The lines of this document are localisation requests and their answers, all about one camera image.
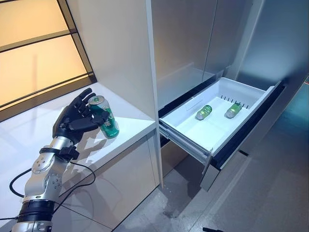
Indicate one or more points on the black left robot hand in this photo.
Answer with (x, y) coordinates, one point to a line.
(68, 120)

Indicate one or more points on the green beer can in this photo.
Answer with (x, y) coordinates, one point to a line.
(109, 125)

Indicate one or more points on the white drawer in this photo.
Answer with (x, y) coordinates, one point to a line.
(253, 135)

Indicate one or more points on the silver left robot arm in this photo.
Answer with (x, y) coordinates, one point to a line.
(43, 183)

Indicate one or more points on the white fridge drawer bin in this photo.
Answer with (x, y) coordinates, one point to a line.
(190, 128)

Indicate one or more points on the steel fridge body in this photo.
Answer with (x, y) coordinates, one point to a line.
(183, 48)

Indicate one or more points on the white counter cabinet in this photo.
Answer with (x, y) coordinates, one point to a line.
(116, 174)

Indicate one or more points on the tall beige cabinet panel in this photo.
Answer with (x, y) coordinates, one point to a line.
(116, 48)

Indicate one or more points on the left green can in drawer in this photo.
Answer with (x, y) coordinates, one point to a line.
(204, 112)

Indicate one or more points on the green can in drawer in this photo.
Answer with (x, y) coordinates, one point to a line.
(204, 112)
(233, 110)

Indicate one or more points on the right green can in drawer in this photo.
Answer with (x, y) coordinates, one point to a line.
(233, 110)

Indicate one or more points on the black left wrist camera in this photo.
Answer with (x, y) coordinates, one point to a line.
(70, 152)

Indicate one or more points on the backlit window with dark frame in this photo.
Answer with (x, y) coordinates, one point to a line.
(36, 67)

